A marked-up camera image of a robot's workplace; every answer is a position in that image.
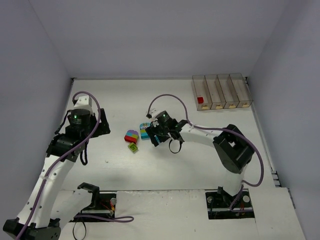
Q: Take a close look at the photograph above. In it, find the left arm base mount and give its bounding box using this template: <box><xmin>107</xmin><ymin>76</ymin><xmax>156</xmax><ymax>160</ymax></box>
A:
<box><xmin>69</xmin><ymin>191</ymin><xmax>117</xmax><ymax>223</ymax></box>

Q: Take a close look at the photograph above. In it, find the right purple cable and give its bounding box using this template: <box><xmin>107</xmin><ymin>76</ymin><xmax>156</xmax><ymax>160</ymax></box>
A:
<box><xmin>147</xmin><ymin>94</ymin><xmax>265</xmax><ymax>213</ymax></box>

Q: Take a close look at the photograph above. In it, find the teal green monster lego stack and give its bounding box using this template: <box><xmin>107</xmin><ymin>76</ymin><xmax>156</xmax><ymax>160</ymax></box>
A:
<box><xmin>139</xmin><ymin>122</ymin><xmax>150</xmax><ymax>140</ymax></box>

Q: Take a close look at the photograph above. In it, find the small red lego cube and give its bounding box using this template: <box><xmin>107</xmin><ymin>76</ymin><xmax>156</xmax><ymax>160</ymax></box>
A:
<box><xmin>197</xmin><ymin>96</ymin><xmax>204</xmax><ymax>104</ymax></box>

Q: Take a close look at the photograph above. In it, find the multicolour stacked lego block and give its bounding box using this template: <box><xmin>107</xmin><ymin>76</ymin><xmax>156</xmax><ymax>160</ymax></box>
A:
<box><xmin>124</xmin><ymin>129</ymin><xmax>139</xmax><ymax>144</ymax></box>

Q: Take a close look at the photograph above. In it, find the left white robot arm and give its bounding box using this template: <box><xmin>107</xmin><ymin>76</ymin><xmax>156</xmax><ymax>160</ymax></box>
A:
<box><xmin>3</xmin><ymin>107</ymin><xmax>111</xmax><ymax>240</ymax></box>

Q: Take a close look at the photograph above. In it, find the lime green square lego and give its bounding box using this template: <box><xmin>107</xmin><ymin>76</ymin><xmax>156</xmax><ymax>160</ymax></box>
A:
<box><xmin>128</xmin><ymin>142</ymin><xmax>139</xmax><ymax>153</ymax></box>

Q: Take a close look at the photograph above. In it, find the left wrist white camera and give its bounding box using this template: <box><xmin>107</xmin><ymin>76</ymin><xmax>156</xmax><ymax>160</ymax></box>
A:
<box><xmin>72</xmin><ymin>95</ymin><xmax>93</xmax><ymax>112</ymax></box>

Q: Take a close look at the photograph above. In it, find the wrist white camera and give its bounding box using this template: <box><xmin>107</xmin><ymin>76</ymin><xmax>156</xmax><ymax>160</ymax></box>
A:
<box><xmin>146</xmin><ymin>108</ymin><xmax>162</xmax><ymax>119</ymax></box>
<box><xmin>72</xmin><ymin>95</ymin><xmax>93</xmax><ymax>112</ymax></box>

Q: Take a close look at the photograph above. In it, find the clear bin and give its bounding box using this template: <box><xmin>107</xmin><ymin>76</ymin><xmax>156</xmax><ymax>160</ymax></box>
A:
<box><xmin>217</xmin><ymin>74</ymin><xmax>239</xmax><ymax>109</ymax></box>
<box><xmin>205</xmin><ymin>74</ymin><xmax>226</xmax><ymax>110</ymax></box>
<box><xmin>229</xmin><ymin>73</ymin><xmax>253</xmax><ymax>108</ymax></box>
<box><xmin>191</xmin><ymin>75</ymin><xmax>212</xmax><ymax>111</ymax></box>

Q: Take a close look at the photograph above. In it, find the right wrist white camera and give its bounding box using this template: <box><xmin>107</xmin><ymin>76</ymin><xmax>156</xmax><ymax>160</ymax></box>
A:
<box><xmin>146</xmin><ymin>108</ymin><xmax>162</xmax><ymax>119</ymax></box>

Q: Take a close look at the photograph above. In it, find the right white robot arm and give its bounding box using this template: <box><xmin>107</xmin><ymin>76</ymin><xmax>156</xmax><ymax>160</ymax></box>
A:
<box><xmin>145</xmin><ymin>118</ymin><xmax>255</xmax><ymax>197</ymax></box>

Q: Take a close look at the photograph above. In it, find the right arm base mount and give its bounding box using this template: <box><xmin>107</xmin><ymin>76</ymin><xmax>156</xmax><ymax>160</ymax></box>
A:
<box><xmin>205</xmin><ymin>189</ymin><xmax>255</xmax><ymax>220</ymax></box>

